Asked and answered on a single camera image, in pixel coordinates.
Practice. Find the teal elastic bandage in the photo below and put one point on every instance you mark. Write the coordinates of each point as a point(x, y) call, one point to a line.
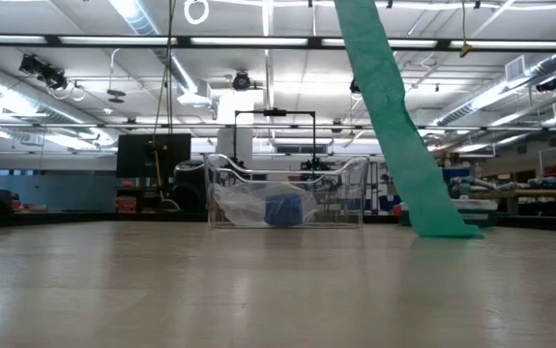
point(393, 135)

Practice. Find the blue bandage roll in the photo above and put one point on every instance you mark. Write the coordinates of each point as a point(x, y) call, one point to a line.
point(283, 210)

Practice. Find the clear plastic bag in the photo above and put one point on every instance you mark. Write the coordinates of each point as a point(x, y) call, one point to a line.
point(243, 205)

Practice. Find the clear plastic bin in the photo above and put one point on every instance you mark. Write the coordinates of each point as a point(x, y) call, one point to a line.
point(340, 212)

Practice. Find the black rounded chair back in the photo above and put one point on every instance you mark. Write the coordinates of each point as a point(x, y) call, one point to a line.
point(188, 188)

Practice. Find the overhead light bar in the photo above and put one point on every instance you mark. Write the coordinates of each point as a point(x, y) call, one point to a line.
point(313, 42)

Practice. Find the black monitor screen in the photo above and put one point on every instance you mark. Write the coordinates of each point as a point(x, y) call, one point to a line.
point(137, 154)

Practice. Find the orange storage boxes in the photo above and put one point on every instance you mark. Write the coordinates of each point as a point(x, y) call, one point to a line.
point(125, 204)

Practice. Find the blue storage bins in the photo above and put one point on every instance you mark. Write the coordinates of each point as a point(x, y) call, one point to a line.
point(456, 174)

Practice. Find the yellow hanging plug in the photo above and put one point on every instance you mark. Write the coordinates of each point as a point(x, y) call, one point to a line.
point(465, 49)

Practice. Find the white ceiling vent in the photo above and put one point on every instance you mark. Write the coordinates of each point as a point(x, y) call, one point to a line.
point(515, 69)

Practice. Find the wooden workbench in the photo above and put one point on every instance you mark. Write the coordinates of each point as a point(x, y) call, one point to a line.
point(548, 193)

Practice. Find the black background station frame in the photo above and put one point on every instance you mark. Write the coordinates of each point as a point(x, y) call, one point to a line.
point(275, 112)

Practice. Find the black ceiling camera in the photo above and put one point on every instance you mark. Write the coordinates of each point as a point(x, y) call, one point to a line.
point(354, 87)
point(48, 75)
point(241, 81)
point(547, 85)

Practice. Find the black aluminium frame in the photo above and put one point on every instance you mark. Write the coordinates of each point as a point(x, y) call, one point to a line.
point(89, 217)

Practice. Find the silver ventilation duct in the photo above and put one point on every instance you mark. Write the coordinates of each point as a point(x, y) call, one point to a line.
point(500, 92)

